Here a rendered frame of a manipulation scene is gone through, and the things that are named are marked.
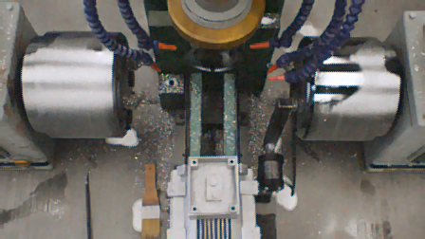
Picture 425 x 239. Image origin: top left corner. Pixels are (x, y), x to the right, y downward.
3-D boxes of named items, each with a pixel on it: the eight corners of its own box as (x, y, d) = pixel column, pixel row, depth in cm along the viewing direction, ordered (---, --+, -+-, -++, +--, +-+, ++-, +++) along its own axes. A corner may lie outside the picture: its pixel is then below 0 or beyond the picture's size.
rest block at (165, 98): (162, 90, 139) (158, 71, 128) (186, 90, 139) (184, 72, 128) (161, 109, 137) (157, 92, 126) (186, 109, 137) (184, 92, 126)
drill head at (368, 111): (259, 65, 130) (271, 13, 107) (406, 68, 132) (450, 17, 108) (262, 153, 122) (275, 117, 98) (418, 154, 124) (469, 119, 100)
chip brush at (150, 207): (141, 165, 131) (140, 164, 131) (159, 164, 132) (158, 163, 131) (141, 240, 125) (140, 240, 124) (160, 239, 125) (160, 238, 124)
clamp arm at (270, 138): (262, 137, 115) (278, 94, 91) (274, 137, 115) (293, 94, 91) (263, 152, 114) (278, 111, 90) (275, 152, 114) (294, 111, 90)
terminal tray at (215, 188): (188, 166, 104) (186, 156, 97) (236, 165, 104) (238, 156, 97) (188, 221, 100) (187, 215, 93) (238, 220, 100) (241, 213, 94)
